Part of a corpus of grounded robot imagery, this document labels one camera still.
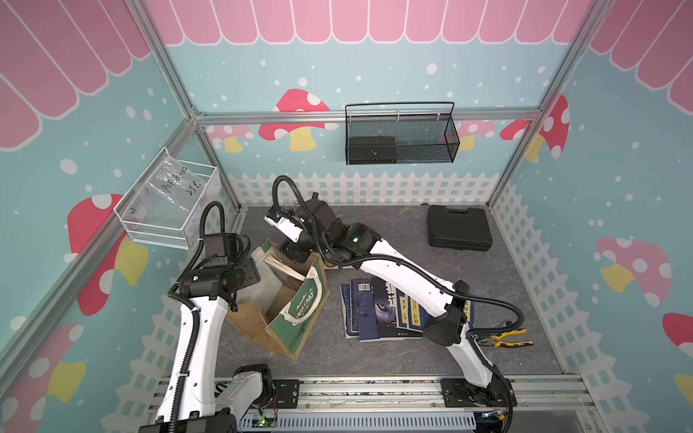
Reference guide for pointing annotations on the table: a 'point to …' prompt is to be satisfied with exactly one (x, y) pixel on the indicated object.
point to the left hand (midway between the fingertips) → (242, 279)
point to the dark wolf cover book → (385, 303)
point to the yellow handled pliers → (510, 344)
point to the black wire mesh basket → (401, 133)
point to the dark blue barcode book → (359, 310)
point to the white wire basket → (186, 236)
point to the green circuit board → (263, 420)
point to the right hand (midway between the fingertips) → (284, 236)
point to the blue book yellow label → (469, 310)
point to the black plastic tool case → (461, 229)
